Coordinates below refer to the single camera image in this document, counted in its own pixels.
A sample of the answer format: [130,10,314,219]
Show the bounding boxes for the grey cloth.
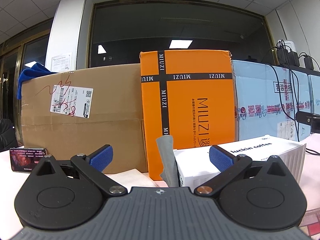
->
[156,135,180,187]

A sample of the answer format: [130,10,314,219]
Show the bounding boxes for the brown cardboard box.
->
[21,64,148,173]

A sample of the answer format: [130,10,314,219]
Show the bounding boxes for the small dark printed box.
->
[9,148,46,173]

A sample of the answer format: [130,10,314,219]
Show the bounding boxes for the black hanging cable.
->
[260,39,320,156]

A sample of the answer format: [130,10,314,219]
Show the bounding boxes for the black leather sofa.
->
[0,119,18,152]

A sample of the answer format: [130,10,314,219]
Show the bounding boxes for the white cylindrical appliance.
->
[276,40,296,52]

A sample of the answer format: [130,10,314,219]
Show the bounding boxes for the light blue cardboard box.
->
[232,60,311,141]

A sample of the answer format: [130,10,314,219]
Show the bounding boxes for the orange MIUZI cardboard box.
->
[140,50,238,180]

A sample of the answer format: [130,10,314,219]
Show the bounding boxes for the black power adapters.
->
[277,47,314,70]

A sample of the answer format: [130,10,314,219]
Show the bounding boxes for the blue cloth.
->
[17,63,56,100]

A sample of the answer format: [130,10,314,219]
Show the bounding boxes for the wall notice paper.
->
[51,54,72,73]

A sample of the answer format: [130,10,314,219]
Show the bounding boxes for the white corrugated plastic box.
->
[174,135,306,190]

